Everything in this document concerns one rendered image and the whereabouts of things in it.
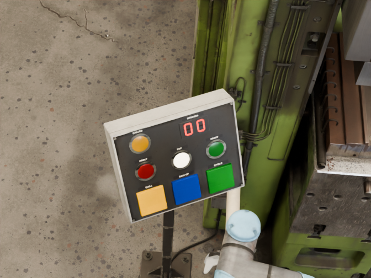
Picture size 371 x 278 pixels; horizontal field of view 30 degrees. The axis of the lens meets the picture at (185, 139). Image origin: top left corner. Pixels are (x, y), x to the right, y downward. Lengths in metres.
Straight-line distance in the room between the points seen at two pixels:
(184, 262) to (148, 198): 1.04
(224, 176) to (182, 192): 0.12
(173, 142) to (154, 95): 1.48
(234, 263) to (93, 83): 1.95
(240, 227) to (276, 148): 0.84
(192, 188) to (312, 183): 0.43
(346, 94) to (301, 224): 0.51
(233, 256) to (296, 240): 1.02
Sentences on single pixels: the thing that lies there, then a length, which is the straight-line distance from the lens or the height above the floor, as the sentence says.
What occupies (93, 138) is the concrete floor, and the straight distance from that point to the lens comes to 3.16.
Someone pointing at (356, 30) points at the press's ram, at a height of 1.48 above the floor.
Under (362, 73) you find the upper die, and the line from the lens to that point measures 1.78.
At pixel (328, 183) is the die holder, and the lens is 2.14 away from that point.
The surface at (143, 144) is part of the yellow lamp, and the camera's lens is 1.78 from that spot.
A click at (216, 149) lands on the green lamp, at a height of 1.09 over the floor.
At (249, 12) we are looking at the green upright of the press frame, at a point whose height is 1.35.
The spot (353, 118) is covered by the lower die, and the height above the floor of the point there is 0.99.
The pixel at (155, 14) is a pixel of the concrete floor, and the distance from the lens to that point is 3.59.
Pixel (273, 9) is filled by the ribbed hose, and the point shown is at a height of 1.40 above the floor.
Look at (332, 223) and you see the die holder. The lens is 2.40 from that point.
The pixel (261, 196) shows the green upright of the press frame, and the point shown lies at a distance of 2.65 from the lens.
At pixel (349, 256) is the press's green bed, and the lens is 2.81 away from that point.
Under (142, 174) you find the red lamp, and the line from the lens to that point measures 1.82.
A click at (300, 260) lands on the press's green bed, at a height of 0.16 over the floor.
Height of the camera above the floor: 2.69
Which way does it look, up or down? 58 degrees down
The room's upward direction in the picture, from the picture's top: 5 degrees clockwise
